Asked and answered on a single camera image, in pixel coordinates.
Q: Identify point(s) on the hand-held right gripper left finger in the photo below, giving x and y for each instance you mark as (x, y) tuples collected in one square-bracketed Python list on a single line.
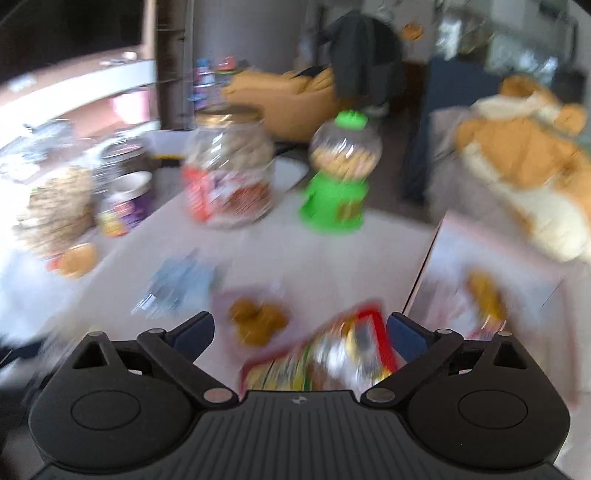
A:
[(194, 332)]

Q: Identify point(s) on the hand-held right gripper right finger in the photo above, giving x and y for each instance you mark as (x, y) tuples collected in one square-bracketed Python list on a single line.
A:
[(406, 337)]

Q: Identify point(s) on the red-edged snack packet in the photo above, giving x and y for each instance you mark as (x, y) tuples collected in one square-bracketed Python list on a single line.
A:
[(323, 355)]

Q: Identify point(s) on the pink cardboard box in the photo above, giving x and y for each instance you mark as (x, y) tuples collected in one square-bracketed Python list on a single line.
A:
[(450, 256)]

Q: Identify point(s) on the blue and white snack packet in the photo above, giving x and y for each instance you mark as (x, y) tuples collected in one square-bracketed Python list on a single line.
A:
[(178, 281)]

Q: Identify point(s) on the clear packet of olive balls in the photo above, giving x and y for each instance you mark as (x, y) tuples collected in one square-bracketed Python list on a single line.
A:
[(256, 318)]

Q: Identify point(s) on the orange round snack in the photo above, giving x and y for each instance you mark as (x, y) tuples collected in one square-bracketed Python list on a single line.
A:
[(76, 259)]

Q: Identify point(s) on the small jar with purple label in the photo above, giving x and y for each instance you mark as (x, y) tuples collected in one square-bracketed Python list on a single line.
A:
[(124, 207)]

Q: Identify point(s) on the green candy dispenser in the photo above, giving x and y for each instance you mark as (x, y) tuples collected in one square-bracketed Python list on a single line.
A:
[(330, 203)]

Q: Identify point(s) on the clear jar with red label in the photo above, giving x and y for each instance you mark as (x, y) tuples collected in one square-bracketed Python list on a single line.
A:
[(226, 161)]

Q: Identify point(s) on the bag of round patterned crackers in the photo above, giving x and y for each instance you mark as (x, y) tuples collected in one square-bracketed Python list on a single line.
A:
[(55, 207)]

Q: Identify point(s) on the dark glass jar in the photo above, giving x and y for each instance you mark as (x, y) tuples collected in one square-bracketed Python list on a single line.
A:
[(122, 154)]

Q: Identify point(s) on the white plastic container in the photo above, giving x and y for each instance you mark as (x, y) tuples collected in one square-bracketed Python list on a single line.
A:
[(171, 141)]

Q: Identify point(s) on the yellow and cream quilt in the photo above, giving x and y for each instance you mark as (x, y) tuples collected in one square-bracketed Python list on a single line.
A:
[(517, 147)]

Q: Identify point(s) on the yellow armchair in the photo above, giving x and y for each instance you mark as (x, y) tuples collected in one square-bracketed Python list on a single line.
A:
[(281, 106)]

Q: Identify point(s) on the colourful toy bottles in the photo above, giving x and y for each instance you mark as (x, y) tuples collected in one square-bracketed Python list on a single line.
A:
[(205, 78)]

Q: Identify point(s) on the dark blue cabinet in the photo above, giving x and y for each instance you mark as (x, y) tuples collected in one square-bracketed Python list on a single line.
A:
[(443, 83)]

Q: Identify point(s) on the shelf unit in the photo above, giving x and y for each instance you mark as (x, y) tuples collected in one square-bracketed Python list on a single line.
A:
[(92, 78)]

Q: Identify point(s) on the dark hanging jacket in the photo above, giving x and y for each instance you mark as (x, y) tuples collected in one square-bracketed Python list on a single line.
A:
[(360, 55)]

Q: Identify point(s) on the glass fish tank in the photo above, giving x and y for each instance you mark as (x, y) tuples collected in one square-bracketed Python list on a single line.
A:
[(466, 32)]

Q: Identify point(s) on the orange wall decoration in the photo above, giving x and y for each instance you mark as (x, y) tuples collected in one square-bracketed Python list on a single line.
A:
[(412, 31)]

